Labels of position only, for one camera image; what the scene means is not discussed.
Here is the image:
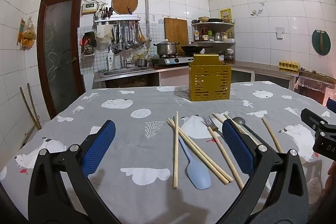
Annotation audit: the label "steel pot with lid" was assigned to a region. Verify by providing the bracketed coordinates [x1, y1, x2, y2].
[154, 40, 180, 56]

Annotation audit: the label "light blue spatula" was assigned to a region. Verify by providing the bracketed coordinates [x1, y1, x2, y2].
[178, 136, 212, 190]

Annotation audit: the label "yellow wall poster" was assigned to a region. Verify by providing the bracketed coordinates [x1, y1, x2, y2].
[220, 8, 232, 23]

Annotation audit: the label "row of hanging ladles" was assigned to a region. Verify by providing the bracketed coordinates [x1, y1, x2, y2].
[112, 22, 147, 52]

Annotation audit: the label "round wooden cutting board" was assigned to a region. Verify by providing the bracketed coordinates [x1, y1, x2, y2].
[111, 0, 139, 15]

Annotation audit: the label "green round board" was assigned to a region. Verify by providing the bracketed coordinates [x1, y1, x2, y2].
[311, 29, 331, 56]

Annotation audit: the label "plastic covered side table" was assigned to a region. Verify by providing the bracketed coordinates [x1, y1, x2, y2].
[293, 70, 336, 105]

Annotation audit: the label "corner shelf with bottles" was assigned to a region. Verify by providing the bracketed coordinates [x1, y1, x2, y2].
[191, 17, 236, 50]

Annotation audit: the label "yellow slotted utensil holder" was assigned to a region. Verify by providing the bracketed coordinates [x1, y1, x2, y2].
[188, 54, 232, 102]

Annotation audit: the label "yellow egg carton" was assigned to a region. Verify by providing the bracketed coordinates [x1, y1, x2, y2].
[278, 60, 300, 72]

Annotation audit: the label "leaning wooden sticks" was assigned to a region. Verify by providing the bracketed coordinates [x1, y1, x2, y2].
[19, 83, 43, 130]

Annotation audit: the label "red and black hanging bag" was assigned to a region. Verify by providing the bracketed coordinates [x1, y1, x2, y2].
[80, 31, 97, 54]

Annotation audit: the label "metal fork with wooden handle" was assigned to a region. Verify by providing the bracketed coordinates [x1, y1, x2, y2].
[202, 116, 245, 191]

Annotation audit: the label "steel sink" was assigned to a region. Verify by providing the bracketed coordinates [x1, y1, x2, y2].
[94, 67, 156, 82]

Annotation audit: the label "black wok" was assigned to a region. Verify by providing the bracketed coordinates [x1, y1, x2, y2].
[181, 42, 214, 54]

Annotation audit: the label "metal wall rack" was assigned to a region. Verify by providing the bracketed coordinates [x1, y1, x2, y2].
[94, 14, 141, 27]

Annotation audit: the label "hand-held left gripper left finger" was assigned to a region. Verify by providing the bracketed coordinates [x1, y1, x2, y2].
[28, 120, 116, 224]

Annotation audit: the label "gas stove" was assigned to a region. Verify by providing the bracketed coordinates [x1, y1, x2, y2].
[151, 54, 195, 67]

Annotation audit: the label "white hanging cloth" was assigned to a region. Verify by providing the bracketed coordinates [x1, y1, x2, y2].
[95, 25, 114, 44]

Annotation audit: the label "white soap bottle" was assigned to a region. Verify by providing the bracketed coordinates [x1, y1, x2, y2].
[107, 49, 116, 70]

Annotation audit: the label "dark spoon with wooden handle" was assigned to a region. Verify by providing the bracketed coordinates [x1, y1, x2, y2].
[232, 117, 261, 146]

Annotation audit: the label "kitchen counter cabinet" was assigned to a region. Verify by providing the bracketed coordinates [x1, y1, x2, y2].
[157, 60, 300, 90]

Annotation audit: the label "grey printed tablecloth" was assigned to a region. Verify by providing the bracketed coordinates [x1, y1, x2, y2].
[0, 80, 336, 224]

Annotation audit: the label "rectangular wooden cutting board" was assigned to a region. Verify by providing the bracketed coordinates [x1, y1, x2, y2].
[164, 17, 189, 47]

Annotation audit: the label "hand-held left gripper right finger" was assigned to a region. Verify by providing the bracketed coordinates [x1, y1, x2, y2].
[222, 119, 310, 224]

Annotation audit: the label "steel faucet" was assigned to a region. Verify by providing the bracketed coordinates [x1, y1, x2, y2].
[121, 38, 132, 69]

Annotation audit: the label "orange hanging bag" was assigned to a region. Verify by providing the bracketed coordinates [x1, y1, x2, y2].
[17, 18, 37, 50]

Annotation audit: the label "white wall device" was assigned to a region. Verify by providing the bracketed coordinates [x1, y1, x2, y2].
[81, 3, 98, 15]

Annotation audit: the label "brown door with frosted glass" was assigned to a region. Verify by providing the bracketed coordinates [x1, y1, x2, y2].
[37, 0, 86, 119]

